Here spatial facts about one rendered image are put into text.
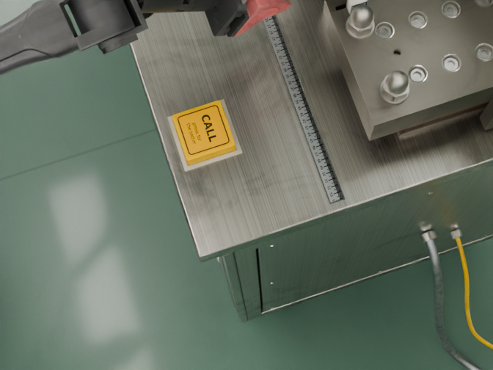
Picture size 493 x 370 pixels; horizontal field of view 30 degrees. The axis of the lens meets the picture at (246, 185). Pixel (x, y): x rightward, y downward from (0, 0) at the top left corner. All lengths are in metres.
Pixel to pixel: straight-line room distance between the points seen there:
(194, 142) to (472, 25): 0.39
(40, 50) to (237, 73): 0.37
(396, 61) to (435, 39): 0.06
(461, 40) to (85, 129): 1.26
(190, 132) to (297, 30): 0.22
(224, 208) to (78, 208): 1.01
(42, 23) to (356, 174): 0.48
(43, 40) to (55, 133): 1.27
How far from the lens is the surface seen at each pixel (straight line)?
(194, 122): 1.25
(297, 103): 1.28
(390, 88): 1.12
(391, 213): 1.40
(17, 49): 1.02
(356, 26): 1.16
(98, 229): 2.19
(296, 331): 2.11
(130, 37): 1.03
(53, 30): 1.01
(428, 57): 1.18
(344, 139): 1.26
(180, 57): 1.31
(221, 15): 1.10
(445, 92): 1.16
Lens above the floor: 2.10
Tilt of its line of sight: 75 degrees down
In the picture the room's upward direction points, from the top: 6 degrees counter-clockwise
